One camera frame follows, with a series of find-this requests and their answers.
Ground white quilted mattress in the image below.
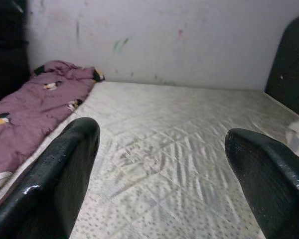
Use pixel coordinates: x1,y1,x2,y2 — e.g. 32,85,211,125
0,81,299,239

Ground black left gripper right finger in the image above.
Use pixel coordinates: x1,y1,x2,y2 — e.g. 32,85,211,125
224,128,299,239

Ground black tufted headboard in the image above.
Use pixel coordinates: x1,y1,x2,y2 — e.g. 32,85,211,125
265,12,299,120

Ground mauve cartoon print blanket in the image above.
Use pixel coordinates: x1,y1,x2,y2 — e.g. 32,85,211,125
0,60,106,212

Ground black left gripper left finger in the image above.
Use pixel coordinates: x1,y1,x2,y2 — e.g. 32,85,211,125
0,117,101,239

